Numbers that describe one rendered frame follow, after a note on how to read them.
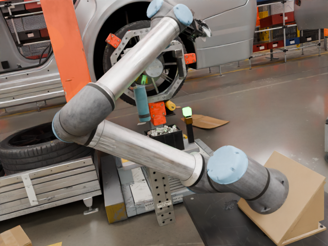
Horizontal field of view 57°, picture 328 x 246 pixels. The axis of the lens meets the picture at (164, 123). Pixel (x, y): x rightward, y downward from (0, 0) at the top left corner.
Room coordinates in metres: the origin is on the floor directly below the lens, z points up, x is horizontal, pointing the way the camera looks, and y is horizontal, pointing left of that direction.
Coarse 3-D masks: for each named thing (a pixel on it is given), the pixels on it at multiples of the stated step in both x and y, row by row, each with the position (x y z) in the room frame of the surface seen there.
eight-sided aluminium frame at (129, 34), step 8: (128, 32) 2.21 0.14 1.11; (136, 32) 2.22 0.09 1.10; (144, 32) 2.23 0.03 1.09; (128, 40) 2.21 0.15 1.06; (120, 48) 2.24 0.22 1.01; (112, 56) 2.18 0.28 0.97; (112, 64) 2.18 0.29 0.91; (184, 64) 2.28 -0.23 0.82; (184, 72) 2.28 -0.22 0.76; (176, 80) 2.28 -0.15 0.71; (168, 88) 2.31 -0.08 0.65; (176, 88) 2.27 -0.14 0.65; (152, 96) 2.27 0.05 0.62; (160, 96) 2.24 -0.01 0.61; (168, 96) 2.25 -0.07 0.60
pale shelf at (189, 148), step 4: (184, 140) 1.67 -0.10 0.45; (184, 144) 1.60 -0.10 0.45; (188, 144) 1.59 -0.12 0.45; (192, 144) 1.58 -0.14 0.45; (184, 148) 1.54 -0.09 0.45; (188, 148) 1.53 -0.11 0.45; (192, 148) 1.53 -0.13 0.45; (196, 148) 1.53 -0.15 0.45; (188, 152) 1.52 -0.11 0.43; (124, 164) 1.46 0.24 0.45; (128, 164) 1.46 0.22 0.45; (132, 164) 1.46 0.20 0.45; (136, 164) 1.46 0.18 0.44; (124, 168) 1.45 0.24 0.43; (128, 168) 1.45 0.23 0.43; (132, 168) 1.46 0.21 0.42
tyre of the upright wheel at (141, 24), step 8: (128, 24) 2.31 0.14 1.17; (136, 24) 2.31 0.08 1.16; (144, 24) 2.32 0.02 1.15; (120, 32) 2.28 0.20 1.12; (112, 48) 2.27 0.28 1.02; (184, 48) 2.38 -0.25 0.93; (104, 56) 2.27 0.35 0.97; (104, 64) 2.26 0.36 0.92; (104, 72) 2.27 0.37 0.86; (184, 80) 2.37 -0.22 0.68; (120, 96) 2.27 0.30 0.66; (128, 96) 2.28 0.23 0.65
